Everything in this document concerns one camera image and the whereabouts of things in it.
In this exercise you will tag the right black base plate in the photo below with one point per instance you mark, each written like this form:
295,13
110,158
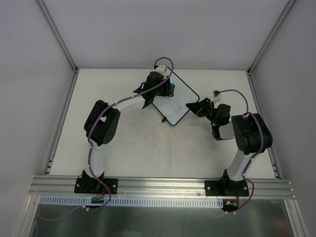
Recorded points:
231,189

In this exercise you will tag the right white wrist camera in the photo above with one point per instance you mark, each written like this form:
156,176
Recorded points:
216,96

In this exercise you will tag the white slotted cable duct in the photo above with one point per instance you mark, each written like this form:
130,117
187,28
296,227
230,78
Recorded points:
134,201

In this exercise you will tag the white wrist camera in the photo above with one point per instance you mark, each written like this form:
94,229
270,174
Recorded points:
161,69
216,96

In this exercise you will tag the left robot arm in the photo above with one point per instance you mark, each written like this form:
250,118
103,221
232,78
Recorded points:
102,122

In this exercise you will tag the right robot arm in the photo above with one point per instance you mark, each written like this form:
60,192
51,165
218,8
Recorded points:
252,138

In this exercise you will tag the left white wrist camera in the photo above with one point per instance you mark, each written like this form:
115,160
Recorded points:
161,69

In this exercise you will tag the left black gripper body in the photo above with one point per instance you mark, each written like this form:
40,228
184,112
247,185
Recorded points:
149,99

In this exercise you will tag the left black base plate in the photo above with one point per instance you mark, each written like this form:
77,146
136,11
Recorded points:
85,186

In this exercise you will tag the aluminium front rail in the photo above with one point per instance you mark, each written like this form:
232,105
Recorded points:
159,187

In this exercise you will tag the small black-framed whiteboard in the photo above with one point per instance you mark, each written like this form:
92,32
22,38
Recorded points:
174,108

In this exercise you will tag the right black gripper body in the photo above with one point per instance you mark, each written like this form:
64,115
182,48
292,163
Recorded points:
204,108

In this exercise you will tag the left aluminium frame post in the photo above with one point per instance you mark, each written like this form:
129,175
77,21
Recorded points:
52,25

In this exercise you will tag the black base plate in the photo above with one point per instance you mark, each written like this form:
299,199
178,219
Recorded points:
85,186
231,189

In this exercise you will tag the right aluminium frame post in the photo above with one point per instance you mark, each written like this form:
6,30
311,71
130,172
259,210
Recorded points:
276,26

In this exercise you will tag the aluminium frame post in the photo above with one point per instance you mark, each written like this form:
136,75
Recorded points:
276,26
52,25

